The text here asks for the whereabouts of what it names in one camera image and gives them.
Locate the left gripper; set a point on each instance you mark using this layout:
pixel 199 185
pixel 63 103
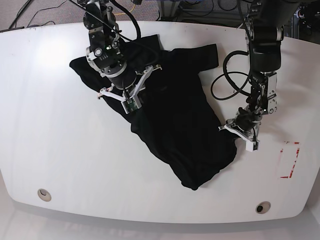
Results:
pixel 246 126

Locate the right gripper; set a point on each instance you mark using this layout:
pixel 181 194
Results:
pixel 126 83

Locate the black t-shirt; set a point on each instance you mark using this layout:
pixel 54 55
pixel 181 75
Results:
pixel 176 122

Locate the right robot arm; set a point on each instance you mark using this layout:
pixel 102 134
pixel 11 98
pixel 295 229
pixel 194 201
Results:
pixel 114 66

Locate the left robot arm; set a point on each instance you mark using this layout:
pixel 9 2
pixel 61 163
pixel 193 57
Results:
pixel 264 28

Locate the red tape rectangle marking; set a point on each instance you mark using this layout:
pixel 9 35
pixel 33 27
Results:
pixel 288 157

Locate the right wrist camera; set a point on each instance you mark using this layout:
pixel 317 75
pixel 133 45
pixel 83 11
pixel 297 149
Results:
pixel 130 105

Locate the right table cable grommet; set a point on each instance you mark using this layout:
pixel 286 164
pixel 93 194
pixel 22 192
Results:
pixel 263 207

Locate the table cable grommet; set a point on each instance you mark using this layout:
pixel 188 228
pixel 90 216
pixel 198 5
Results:
pixel 263 207
pixel 44 195

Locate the left table cable grommet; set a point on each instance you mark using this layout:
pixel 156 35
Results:
pixel 44 195

